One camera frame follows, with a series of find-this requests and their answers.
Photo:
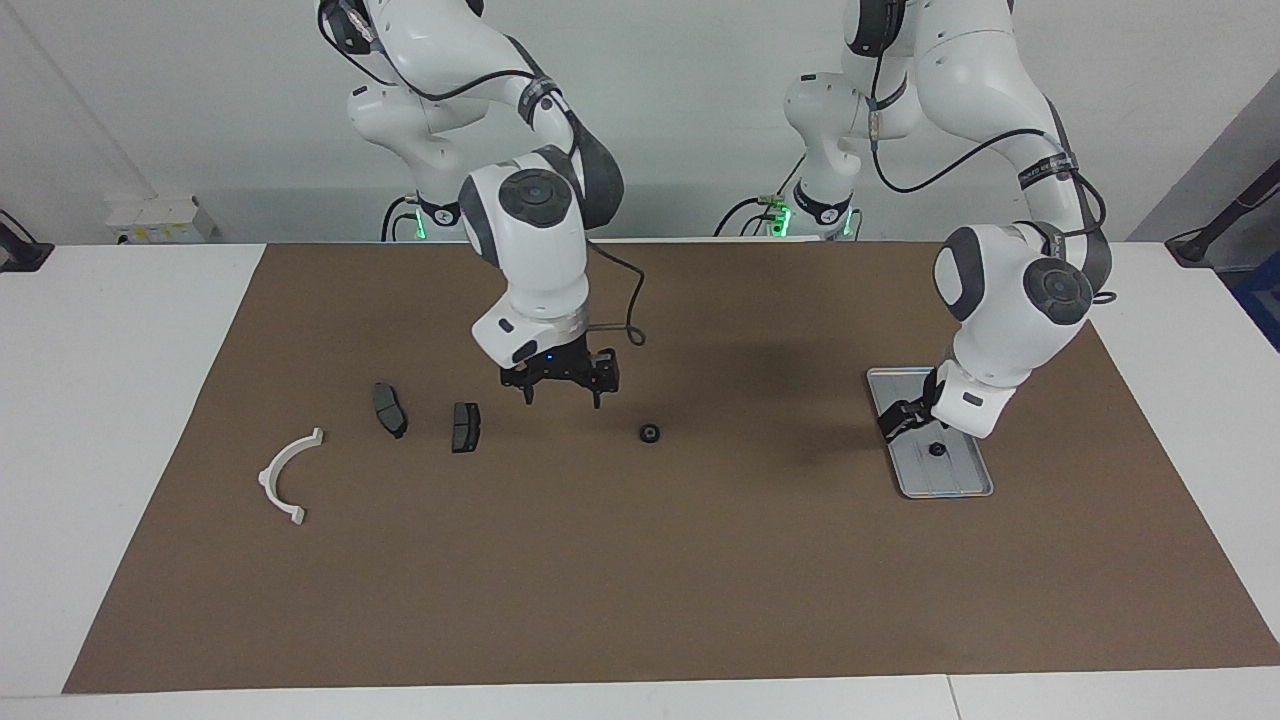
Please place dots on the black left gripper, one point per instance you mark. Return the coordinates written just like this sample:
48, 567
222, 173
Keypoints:
932, 405

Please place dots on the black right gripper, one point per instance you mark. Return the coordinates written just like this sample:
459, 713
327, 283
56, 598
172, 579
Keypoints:
565, 368

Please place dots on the large black bearing gear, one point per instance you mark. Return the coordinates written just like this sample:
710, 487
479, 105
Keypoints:
650, 433

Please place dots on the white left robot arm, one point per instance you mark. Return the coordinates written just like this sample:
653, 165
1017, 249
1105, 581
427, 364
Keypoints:
1010, 320

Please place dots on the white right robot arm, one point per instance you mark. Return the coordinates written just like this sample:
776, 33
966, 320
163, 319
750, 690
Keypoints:
530, 250

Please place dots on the silver metal tray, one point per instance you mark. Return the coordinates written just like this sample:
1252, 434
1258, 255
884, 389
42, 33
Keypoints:
950, 480

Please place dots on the rectangular grey brake pad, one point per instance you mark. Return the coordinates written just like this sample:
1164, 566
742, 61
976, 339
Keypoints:
465, 428

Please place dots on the curved grey brake pad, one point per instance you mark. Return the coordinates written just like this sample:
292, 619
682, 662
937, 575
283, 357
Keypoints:
388, 410

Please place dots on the brown table mat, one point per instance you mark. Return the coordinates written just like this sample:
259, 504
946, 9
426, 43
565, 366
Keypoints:
640, 560

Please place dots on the blue box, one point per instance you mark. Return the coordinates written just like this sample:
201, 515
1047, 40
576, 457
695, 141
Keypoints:
1262, 300

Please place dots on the white power strip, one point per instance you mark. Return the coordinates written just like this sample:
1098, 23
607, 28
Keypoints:
160, 220

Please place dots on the black table clamp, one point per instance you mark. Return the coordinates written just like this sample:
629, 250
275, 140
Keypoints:
20, 255

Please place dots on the white curved plastic bracket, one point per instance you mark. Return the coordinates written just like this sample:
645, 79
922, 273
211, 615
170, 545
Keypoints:
268, 480

